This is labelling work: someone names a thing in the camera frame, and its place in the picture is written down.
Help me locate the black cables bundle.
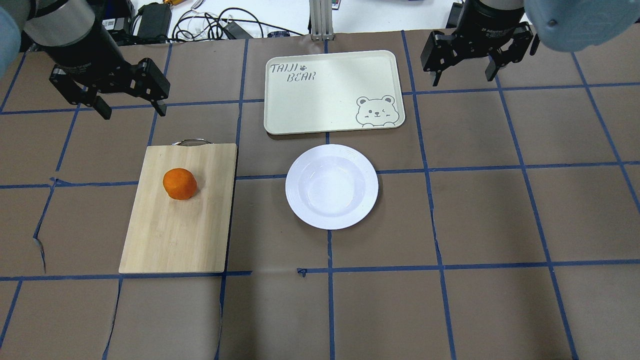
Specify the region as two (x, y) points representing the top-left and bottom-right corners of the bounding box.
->
(172, 7), (266, 42)

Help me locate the orange fruit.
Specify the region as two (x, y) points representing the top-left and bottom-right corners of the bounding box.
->
(162, 168), (198, 201)

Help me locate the white plate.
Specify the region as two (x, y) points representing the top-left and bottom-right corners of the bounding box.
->
(285, 144), (380, 230)

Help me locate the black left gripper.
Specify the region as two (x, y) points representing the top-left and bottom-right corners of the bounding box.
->
(49, 57), (170, 120)

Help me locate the cream bear tray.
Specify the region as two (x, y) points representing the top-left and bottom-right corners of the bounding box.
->
(263, 50), (406, 135)

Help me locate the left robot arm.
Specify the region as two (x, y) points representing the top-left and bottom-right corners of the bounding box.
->
(0, 0), (170, 120)

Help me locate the bamboo cutting board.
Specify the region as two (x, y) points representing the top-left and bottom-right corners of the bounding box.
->
(118, 143), (238, 274)

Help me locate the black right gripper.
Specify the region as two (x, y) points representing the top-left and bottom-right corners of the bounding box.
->
(420, 22), (540, 87)

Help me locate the aluminium frame post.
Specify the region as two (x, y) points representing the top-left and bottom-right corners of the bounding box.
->
(308, 0), (335, 42)

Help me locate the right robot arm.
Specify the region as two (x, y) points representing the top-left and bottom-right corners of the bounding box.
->
(420, 0), (640, 86)

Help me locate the black power adapter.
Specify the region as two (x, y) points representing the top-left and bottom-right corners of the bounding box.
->
(136, 2), (172, 44)

